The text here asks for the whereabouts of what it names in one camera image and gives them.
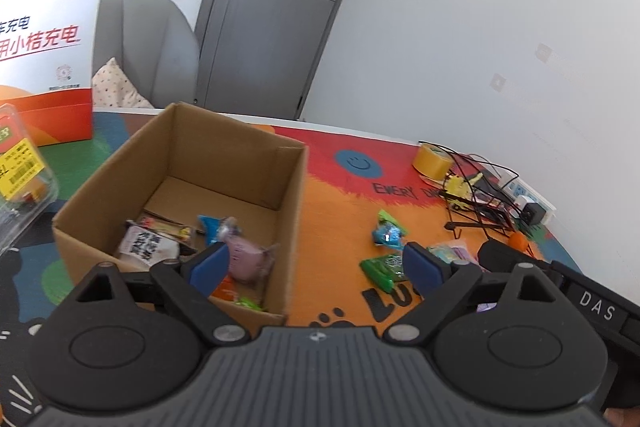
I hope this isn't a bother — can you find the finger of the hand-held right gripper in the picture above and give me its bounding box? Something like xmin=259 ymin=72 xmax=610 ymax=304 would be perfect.
xmin=478 ymin=239 xmax=564 ymax=289

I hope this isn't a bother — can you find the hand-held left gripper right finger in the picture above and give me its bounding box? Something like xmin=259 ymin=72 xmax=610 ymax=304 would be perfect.
xmin=382 ymin=241 xmax=566 ymax=348

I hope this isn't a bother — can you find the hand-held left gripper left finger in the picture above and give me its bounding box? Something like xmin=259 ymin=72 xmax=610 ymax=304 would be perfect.
xmin=72 ymin=241 xmax=251 ymax=349

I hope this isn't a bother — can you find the clear pastry packet teal band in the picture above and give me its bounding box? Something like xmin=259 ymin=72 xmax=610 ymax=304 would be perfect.
xmin=427 ymin=244 xmax=482 ymax=269

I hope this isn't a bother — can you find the blue snack packet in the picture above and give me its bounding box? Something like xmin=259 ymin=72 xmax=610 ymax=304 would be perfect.
xmin=197 ymin=214 xmax=236 ymax=249

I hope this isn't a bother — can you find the round purple cake packet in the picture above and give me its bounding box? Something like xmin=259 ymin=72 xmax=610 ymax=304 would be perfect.
xmin=219 ymin=216 xmax=279 ymax=286

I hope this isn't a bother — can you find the dark green snack packet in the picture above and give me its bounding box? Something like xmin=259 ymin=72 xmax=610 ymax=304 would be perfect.
xmin=359 ymin=254 xmax=409 ymax=291

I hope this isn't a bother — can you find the green and blue candy packet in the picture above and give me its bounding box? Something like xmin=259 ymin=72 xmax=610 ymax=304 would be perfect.
xmin=370 ymin=210 xmax=409 ymax=251

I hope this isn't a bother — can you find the white black-lettered snack packet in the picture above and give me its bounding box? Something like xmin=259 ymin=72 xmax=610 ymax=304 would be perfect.
xmin=119 ymin=224 xmax=179 ymax=266

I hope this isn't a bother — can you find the brown cardboard box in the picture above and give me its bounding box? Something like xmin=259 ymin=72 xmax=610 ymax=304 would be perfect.
xmin=52 ymin=102 xmax=309 ymax=329

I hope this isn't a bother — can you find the orange tangerine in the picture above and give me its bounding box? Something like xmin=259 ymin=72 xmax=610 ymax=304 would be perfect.
xmin=509 ymin=231 xmax=534 ymax=253

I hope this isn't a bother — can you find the black metal stand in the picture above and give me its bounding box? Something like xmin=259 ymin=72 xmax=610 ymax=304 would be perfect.
xmin=443 ymin=194 xmax=516 ymax=241

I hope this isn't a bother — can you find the black charger plug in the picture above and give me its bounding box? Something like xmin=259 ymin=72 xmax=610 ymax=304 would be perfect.
xmin=519 ymin=202 xmax=547 ymax=228

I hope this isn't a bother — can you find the white power strip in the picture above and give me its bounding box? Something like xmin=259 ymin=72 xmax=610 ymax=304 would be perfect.
xmin=492 ymin=171 xmax=556 ymax=228

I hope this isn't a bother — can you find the yellow tape roll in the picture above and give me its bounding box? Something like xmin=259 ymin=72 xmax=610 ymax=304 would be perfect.
xmin=412 ymin=141 xmax=454 ymax=182

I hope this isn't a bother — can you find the dotted cushion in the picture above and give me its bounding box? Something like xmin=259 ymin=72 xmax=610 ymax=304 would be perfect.
xmin=91 ymin=57 xmax=156 ymax=110

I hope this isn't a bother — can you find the clear plastic container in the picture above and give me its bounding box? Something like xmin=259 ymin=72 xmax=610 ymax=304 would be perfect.
xmin=0 ymin=102 xmax=61 ymax=254

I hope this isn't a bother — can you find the grey chair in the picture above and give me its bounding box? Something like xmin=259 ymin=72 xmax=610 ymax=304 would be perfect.
xmin=92 ymin=0 xmax=202 ymax=110

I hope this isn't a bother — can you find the grey door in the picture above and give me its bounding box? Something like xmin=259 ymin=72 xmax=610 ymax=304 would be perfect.
xmin=192 ymin=0 xmax=379 ymax=121

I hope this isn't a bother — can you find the orange and white paper bag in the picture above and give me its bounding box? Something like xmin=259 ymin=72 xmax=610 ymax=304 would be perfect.
xmin=0 ymin=0 xmax=112 ymax=148

